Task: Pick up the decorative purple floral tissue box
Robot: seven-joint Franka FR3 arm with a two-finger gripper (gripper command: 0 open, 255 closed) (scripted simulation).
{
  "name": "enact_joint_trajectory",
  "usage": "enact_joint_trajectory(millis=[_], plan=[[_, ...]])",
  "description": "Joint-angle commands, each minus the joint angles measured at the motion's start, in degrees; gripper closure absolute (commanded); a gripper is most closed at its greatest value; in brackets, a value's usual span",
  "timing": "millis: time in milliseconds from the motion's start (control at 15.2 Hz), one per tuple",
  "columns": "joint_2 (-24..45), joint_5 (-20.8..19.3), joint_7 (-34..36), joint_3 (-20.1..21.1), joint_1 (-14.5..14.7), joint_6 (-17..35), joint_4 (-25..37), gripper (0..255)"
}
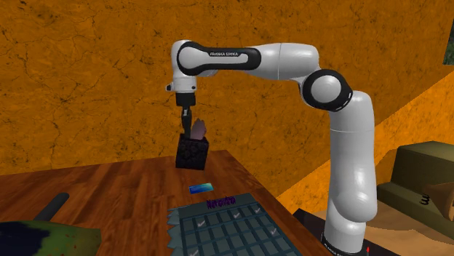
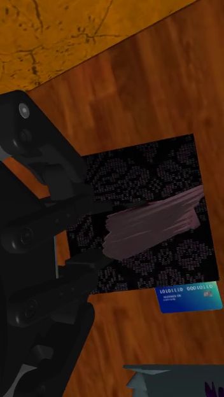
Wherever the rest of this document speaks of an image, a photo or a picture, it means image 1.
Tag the black patterned tissue box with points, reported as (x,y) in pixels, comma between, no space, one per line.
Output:
(191,153)

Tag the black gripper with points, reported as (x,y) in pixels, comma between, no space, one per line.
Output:
(185,99)

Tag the brown wooden table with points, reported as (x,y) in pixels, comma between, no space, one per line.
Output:
(106,188)

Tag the green and dark blue object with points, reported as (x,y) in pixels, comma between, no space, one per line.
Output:
(67,239)

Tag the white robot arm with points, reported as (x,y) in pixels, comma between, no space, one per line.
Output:
(351,170)

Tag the blue card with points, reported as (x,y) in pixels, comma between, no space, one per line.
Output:
(201,188)

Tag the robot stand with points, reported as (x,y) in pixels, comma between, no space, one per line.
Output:
(309,224)

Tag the teal grid calendar pad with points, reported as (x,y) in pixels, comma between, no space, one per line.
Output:
(230,230)

